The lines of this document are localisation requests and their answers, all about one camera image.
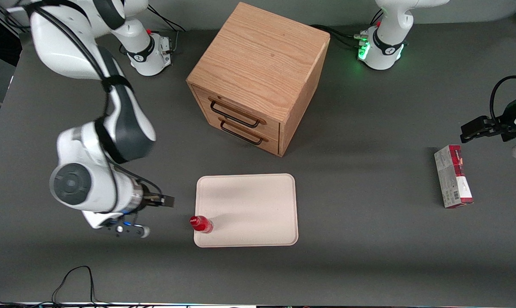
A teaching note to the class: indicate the red coke bottle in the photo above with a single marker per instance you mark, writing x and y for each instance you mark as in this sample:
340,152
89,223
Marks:
202,224

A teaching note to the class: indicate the wooden drawer cabinet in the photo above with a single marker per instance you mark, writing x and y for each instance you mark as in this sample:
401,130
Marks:
258,55

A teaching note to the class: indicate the cream plastic tray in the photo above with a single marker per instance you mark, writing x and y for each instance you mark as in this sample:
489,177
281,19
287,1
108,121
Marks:
253,205

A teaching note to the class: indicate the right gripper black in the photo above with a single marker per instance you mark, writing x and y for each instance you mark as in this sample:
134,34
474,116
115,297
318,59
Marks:
151,200

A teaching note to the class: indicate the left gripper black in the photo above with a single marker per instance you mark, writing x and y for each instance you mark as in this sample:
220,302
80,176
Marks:
506,124

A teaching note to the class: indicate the wooden drawer front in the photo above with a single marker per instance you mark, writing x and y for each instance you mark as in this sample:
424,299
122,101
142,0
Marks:
240,109
249,139

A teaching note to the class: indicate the red and grey carton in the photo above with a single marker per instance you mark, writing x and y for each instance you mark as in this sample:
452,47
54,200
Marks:
453,177

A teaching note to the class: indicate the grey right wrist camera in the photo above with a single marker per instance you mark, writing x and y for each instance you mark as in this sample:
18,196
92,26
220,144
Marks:
129,230

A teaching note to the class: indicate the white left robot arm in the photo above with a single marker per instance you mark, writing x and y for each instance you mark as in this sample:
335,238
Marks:
388,42

